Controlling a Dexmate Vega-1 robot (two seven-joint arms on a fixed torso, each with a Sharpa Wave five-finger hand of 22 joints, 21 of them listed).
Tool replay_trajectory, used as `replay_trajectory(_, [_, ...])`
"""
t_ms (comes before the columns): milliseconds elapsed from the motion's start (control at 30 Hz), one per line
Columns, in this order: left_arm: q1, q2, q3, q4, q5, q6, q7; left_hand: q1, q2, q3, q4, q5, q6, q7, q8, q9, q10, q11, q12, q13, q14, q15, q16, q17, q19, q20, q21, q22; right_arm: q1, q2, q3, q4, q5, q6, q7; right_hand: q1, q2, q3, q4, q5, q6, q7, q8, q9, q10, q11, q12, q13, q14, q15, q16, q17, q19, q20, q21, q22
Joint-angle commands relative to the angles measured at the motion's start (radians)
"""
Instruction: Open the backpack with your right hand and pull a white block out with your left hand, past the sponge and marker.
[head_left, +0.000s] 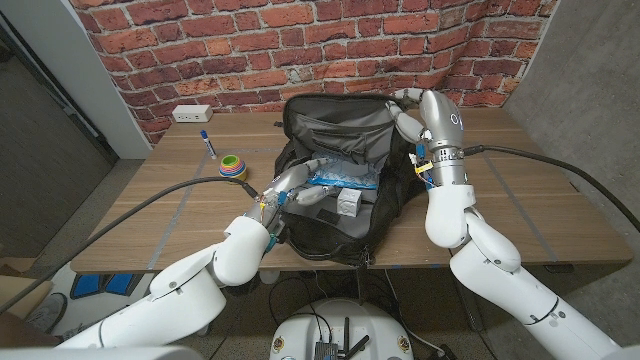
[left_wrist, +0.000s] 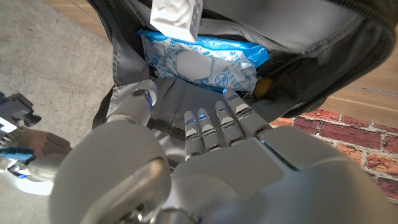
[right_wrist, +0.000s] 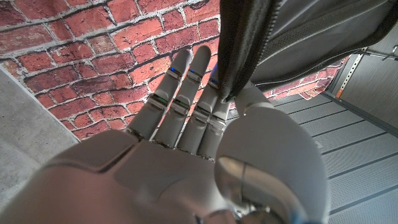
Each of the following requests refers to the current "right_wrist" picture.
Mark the black backpack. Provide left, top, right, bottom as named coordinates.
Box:
left=217, top=0, right=398, bottom=103

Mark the perforated metal rail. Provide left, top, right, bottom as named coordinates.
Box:
left=335, top=52, right=365, bottom=99

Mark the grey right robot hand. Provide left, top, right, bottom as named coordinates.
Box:
left=0, top=45, right=330, bottom=224

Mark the red brick print backdrop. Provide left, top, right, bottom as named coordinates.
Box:
left=0, top=0, right=349, bottom=141

